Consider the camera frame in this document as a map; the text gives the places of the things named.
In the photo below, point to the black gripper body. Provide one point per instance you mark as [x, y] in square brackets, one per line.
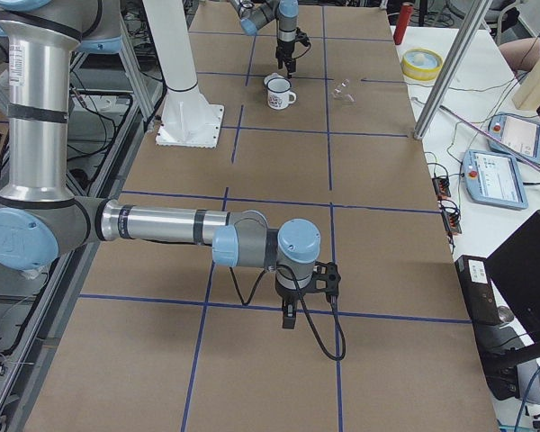
[283, 49]
[289, 297]

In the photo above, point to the white ceramic lid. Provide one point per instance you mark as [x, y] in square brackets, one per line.
[270, 77]

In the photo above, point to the white enamel mug blue rim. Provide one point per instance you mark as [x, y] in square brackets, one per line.
[280, 94]

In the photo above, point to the red cardboard tube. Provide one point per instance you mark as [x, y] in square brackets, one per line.
[402, 23]

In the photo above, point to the yellow tape roll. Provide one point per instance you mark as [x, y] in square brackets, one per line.
[421, 64]

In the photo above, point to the near teach pendant tablet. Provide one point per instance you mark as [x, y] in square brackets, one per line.
[493, 179]

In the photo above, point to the teach pendant tablet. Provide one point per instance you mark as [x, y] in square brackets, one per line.
[518, 133]
[493, 179]

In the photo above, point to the black laptop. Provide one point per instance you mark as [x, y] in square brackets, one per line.
[502, 297]

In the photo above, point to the far teach pendant tablet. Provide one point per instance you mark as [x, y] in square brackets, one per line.
[518, 133]

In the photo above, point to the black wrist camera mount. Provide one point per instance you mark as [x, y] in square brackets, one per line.
[325, 279]

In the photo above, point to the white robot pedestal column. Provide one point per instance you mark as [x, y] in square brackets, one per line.
[187, 119]

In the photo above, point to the aluminium frame post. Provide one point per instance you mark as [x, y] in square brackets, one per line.
[454, 58]

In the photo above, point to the grabber stick green handle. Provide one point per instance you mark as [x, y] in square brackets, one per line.
[517, 155]

